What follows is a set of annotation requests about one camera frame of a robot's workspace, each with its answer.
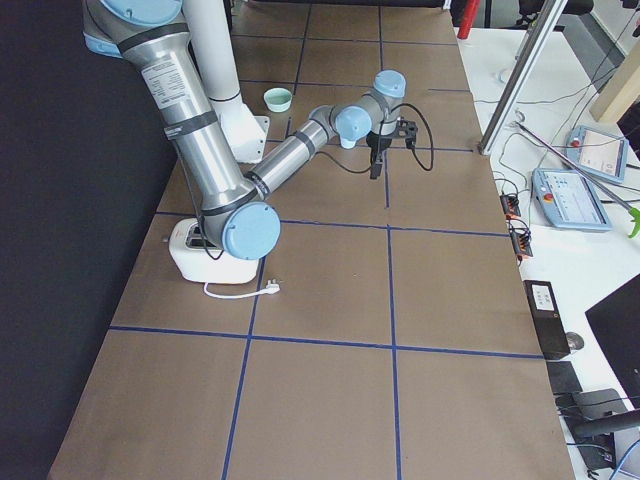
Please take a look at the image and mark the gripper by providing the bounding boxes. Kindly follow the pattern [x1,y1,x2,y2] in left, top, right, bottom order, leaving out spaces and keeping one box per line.
[366,131,393,180]

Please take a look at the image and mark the blue cup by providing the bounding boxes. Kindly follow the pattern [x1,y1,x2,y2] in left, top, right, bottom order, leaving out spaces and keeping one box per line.
[340,139,356,149]

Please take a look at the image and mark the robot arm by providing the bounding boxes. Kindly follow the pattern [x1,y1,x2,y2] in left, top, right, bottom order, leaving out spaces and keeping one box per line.
[82,1,406,260]

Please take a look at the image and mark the green bowl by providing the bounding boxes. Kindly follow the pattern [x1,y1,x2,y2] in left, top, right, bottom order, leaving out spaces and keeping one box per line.
[263,87,293,113]

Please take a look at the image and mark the black power strip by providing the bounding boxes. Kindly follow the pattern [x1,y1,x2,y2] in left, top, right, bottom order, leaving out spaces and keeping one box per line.
[500,193,521,219]
[508,222,533,260]

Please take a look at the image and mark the white power plug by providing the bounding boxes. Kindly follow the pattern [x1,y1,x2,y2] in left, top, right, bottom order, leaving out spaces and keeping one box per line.
[202,278,282,300]

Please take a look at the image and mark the red object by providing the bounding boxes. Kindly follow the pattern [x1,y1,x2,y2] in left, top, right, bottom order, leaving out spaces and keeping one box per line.
[457,0,480,40]

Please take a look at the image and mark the teach pendant near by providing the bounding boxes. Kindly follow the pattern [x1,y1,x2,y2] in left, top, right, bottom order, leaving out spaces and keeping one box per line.
[531,168,613,232]

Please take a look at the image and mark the teach pendant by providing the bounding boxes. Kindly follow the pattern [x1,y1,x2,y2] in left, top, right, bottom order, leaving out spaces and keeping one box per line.
[531,168,613,232]
[566,125,629,184]

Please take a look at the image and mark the cream toaster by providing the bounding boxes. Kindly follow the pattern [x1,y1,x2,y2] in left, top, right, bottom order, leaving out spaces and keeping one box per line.
[169,218,258,284]

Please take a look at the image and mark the teach pendant far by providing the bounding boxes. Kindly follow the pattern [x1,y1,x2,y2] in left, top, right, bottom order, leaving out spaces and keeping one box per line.
[566,125,629,184]

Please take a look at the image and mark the black labelled box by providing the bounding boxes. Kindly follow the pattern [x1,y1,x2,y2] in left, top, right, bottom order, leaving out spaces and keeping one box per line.
[523,280,570,360]

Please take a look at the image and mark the wooden board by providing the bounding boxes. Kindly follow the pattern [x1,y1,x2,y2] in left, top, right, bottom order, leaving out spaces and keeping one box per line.
[590,43,640,123]

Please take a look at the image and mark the grabber stick tool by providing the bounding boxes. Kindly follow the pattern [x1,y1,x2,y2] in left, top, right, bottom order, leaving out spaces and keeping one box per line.
[514,121,640,238]

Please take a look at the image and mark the round metal knob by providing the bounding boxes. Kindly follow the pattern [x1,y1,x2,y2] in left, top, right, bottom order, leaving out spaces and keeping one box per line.
[566,332,585,353]

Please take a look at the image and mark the black monitor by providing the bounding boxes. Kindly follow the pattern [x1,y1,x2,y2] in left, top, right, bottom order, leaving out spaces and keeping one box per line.
[586,281,639,407]

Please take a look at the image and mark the black desk device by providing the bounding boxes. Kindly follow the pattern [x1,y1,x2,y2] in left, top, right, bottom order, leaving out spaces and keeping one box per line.
[546,361,639,479]

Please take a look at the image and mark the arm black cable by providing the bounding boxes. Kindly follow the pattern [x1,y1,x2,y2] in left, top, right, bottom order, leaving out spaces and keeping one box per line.
[319,102,435,175]

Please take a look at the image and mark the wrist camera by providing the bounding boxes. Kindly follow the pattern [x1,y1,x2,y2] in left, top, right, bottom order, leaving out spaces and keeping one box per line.
[394,118,418,150]

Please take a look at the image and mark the aluminium frame post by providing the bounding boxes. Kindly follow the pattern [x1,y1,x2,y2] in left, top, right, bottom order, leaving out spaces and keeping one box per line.
[478,0,568,156]

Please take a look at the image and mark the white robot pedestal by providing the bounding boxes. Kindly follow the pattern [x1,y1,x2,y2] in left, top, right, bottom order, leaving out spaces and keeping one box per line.
[182,0,269,164]

